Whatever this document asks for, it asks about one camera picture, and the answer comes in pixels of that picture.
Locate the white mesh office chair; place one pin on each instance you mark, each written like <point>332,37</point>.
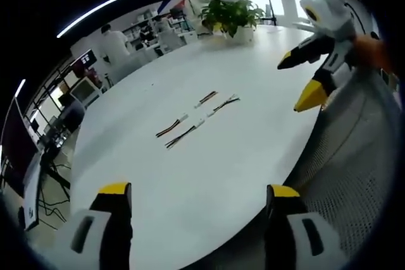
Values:
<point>351,162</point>

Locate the green potted plant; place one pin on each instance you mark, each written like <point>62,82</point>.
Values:
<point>232,14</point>

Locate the black tripod stand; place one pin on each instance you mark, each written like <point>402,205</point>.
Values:
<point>269,1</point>

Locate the person's right hand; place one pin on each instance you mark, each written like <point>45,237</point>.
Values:
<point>375,50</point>

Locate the grey-blue office chair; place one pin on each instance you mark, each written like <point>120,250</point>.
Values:
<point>74,115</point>

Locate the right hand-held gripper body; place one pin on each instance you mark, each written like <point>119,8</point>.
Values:
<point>330,10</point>

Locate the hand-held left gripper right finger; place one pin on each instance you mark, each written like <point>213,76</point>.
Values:
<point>294,238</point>

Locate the white sign board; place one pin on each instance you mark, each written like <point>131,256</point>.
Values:
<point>33,194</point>

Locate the large dark display screen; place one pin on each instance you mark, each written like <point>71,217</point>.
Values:
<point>17,143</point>

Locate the small dark wall screen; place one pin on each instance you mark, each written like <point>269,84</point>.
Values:
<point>83,58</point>

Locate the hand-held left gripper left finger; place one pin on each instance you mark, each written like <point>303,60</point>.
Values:
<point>95,238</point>

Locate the white box monitor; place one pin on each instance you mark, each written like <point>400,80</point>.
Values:
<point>84,90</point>

